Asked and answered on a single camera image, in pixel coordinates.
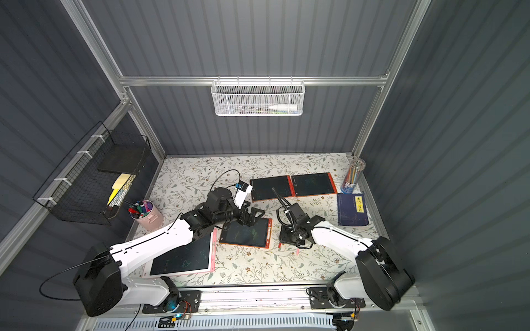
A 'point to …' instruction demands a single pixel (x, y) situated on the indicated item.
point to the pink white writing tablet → (198, 256)
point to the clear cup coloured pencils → (354, 170)
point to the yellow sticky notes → (119, 182)
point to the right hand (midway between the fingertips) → (283, 238)
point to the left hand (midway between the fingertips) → (260, 211)
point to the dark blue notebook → (352, 209)
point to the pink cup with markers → (145, 213)
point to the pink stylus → (297, 251)
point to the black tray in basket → (125, 155)
